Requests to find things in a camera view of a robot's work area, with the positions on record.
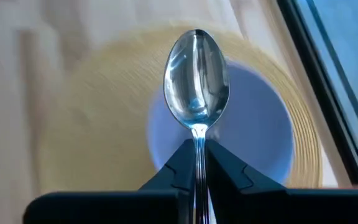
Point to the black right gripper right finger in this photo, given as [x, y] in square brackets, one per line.
[250, 205]

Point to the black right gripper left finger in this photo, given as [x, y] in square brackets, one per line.
[160, 205]

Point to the purple round plate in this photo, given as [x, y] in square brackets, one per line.
[253, 130]

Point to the silver metal spoon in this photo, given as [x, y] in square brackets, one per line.
[196, 84]

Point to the round woven yellow placemat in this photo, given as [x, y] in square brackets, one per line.
[104, 124]

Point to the black aluminium table frame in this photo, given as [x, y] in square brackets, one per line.
[322, 93]

